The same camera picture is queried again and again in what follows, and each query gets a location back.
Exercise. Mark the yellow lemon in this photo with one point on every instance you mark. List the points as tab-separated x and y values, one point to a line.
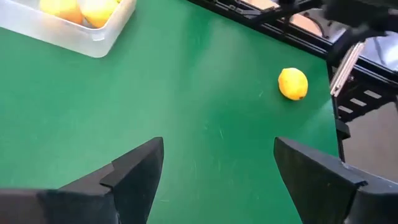
293	84
98	12

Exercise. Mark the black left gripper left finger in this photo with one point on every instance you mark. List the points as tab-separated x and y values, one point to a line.
130	186

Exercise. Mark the clear plastic bin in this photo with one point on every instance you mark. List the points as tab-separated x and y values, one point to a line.
62	37

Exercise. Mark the black table frame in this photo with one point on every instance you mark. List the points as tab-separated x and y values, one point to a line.
295	42

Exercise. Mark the orange citrus fruit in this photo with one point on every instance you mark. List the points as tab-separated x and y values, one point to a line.
62	9

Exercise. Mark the wooden side board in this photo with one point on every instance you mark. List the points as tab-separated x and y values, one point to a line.
306	23

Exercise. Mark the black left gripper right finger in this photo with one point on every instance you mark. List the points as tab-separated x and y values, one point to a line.
326	193

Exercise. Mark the silver aluminium bracket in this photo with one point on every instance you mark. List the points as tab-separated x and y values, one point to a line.
345	73

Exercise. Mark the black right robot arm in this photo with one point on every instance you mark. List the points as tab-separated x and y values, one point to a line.
357	12

